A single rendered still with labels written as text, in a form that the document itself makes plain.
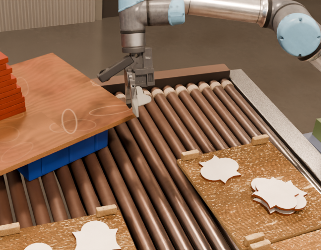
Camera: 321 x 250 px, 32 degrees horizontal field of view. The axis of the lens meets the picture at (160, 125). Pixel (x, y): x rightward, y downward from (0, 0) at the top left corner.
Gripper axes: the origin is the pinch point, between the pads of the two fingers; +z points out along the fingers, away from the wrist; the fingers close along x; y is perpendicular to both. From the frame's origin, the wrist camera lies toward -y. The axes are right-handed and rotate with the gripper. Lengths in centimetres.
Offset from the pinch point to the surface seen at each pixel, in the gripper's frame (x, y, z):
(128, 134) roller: 19.4, 1.4, 11.3
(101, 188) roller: -4.9, -11.2, 21.0
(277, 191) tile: -19.4, 39.2, 23.6
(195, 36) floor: 293, 101, 1
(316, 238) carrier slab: -33, 45, 34
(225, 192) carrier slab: -13.0, 25.1, 24.3
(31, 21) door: 310, -32, -20
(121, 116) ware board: 8.9, -1.8, 2.4
